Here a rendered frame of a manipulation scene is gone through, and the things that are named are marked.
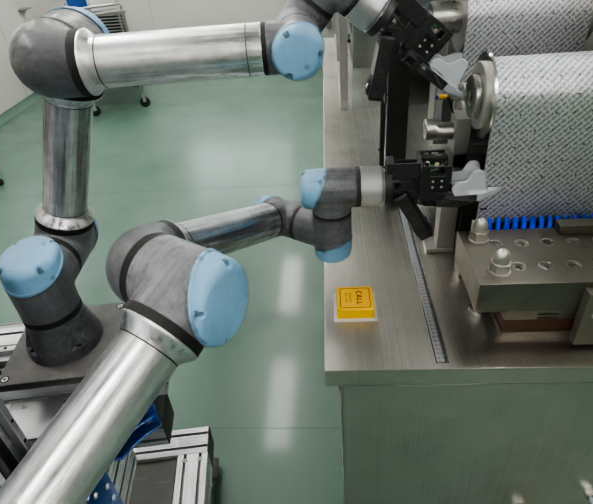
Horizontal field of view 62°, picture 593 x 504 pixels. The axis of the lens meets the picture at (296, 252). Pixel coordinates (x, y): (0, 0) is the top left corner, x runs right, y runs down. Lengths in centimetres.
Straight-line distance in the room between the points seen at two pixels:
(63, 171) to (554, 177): 91
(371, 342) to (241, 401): 115
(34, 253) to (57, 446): 51
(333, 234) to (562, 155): 43
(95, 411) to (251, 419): 136
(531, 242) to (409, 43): 41
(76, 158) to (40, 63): 26
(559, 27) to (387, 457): 91
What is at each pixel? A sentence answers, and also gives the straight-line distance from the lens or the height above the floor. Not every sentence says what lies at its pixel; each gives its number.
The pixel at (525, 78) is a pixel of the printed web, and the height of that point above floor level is 129.
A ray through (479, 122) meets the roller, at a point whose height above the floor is 122.
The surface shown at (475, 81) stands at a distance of 94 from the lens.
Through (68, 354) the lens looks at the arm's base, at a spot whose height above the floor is 84.
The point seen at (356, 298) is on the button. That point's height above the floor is 92.
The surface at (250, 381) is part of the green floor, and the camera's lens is 205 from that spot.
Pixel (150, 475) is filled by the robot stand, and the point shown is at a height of 21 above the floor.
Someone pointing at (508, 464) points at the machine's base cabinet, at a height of 62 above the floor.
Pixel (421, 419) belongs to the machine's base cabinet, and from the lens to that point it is 98.
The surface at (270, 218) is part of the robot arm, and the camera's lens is 96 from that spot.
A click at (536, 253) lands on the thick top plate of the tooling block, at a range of 94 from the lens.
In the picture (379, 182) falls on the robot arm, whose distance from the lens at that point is 90.
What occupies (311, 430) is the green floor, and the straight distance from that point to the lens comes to 189.
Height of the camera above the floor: 155
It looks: 35 degrees down
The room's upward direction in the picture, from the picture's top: 5 degrees counter-clockwise
